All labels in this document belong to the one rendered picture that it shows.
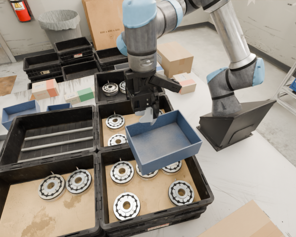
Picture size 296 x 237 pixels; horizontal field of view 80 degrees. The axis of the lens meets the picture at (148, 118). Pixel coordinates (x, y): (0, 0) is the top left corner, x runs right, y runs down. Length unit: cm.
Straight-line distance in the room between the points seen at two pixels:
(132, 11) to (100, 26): 306
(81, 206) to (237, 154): 84
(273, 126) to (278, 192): 147
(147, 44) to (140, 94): 13
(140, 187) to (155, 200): 8
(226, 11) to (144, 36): 50
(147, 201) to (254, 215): 40
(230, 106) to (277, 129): 157
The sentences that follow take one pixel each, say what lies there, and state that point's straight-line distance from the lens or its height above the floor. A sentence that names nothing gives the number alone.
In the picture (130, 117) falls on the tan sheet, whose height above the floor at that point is 83.
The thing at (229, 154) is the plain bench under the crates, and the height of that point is 70.
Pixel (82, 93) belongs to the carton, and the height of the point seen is 76.
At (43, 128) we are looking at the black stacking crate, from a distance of 113.
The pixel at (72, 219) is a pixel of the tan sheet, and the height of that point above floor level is 83.
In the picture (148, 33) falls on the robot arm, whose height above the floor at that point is 142.
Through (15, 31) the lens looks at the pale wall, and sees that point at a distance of 371.
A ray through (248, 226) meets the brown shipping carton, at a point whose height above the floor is 86.
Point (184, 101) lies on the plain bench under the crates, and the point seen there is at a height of 70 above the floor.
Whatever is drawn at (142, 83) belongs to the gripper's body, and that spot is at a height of 129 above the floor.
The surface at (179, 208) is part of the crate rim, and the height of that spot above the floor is 93.
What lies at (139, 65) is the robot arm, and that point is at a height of 135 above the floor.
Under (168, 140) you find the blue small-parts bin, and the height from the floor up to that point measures 107.
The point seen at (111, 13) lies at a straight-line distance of 350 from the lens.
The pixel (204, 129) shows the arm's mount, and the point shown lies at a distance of 112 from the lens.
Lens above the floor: 158
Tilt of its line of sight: 47 degrees down
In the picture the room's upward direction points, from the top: straight up
